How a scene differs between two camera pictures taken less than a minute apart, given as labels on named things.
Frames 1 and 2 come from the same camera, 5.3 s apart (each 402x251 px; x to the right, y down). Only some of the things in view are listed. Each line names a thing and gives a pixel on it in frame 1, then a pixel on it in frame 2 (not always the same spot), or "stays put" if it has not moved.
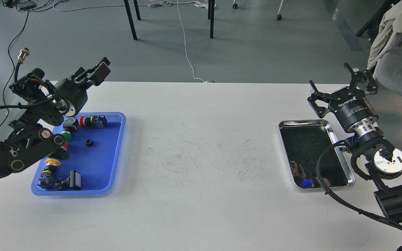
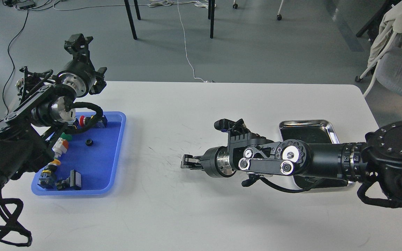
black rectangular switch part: x=73 y=182 stays put
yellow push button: x=47 y=177 stays put
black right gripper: x=349 y=105 → x=215 y=162
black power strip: x=25 y=5 stays put
